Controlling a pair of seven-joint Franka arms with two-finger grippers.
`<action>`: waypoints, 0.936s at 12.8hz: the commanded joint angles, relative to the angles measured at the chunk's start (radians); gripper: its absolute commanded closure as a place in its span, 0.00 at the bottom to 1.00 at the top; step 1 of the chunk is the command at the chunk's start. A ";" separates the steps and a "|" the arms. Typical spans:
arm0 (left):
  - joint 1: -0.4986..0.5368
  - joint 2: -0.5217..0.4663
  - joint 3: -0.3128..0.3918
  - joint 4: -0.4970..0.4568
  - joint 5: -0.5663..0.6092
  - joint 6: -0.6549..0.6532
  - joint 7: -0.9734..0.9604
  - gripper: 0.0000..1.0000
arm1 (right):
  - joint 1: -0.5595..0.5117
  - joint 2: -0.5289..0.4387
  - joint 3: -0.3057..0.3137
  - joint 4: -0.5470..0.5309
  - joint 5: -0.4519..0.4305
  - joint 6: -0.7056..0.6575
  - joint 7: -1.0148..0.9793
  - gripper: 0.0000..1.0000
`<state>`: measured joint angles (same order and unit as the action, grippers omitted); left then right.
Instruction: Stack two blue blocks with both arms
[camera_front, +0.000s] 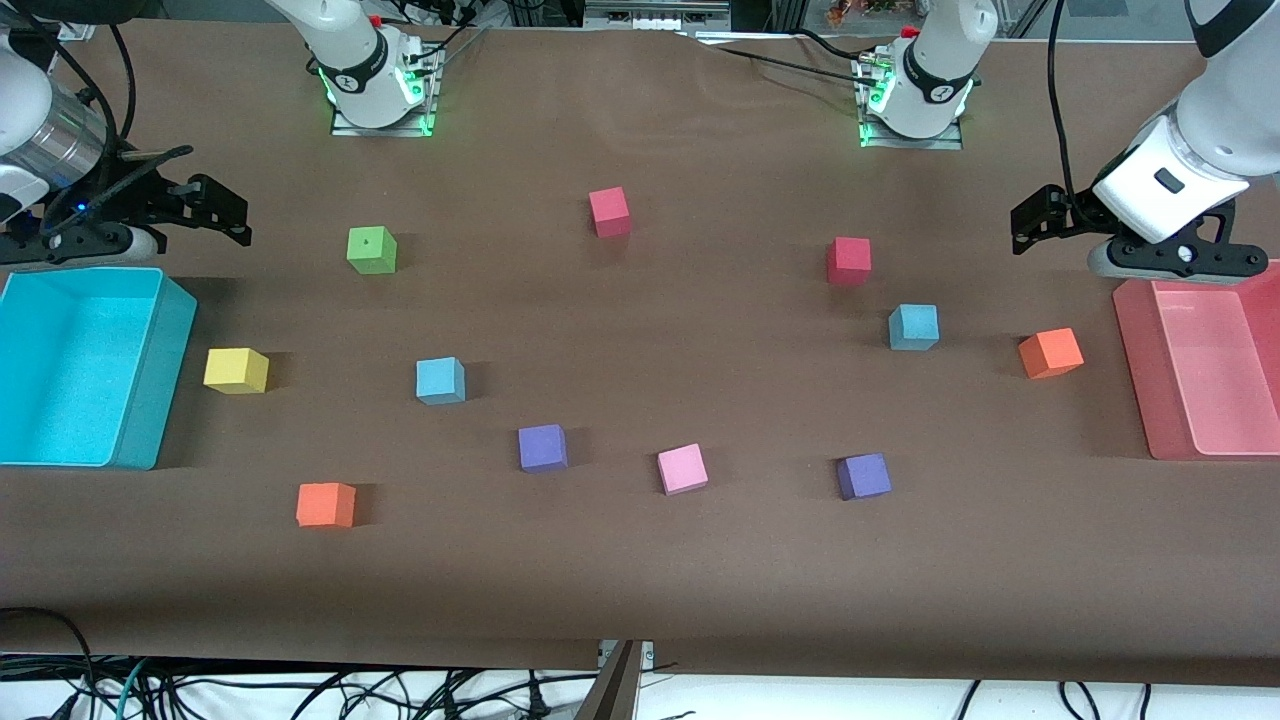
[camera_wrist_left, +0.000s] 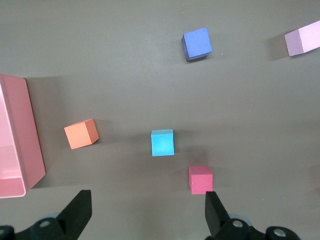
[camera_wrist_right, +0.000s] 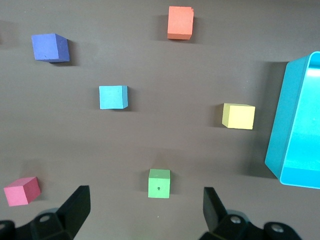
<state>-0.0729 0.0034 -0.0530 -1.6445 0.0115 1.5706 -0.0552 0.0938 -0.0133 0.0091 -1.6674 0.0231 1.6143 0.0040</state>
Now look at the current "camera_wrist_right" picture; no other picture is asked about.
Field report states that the yellow foam cube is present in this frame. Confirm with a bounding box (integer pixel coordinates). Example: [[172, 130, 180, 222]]
[[221, 102, 256, 131]]

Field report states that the brown table cover sheet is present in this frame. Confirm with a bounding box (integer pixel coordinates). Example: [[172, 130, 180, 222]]
[[0, 0, 320, 240]]

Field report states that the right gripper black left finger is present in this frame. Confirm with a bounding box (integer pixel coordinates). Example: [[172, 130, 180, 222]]
[[14, 185, 91, 240]]

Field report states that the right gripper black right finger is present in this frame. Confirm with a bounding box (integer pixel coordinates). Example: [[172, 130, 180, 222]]
[[198, 186, 267, 240]]

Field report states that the rose red foam cube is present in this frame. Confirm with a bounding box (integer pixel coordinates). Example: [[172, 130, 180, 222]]
[[3, 176, 42, 207]]

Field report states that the green foam cube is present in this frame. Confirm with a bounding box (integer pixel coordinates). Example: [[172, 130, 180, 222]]
[[147, 168, 171, 199]]

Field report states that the teal plastic bin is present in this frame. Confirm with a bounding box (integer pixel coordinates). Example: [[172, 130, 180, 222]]
[[264, 51, 320, 190]]

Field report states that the purple foam cube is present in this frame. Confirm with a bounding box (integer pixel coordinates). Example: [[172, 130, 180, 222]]
[[31, 33, 70, 63]]

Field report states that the light blue foam cube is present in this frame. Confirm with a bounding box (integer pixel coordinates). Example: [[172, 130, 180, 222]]
[[98, 85, 129, 110]]

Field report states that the orange foam cube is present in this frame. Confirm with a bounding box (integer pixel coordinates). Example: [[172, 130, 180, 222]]
[[167, 5, 195, 41]]

